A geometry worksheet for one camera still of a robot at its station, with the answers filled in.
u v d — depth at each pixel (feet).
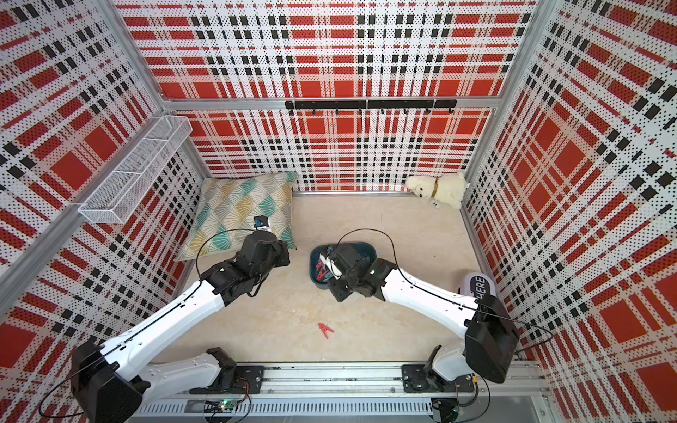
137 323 2.63
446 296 1.52
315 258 3.15
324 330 2.70
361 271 1.92
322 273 3.07
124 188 2.36
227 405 2.27
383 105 2.93
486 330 1.33
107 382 1.22
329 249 2.28
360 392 2.38
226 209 3.09
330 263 2.01
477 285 2.69
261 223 2.21
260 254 1.85
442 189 3.76
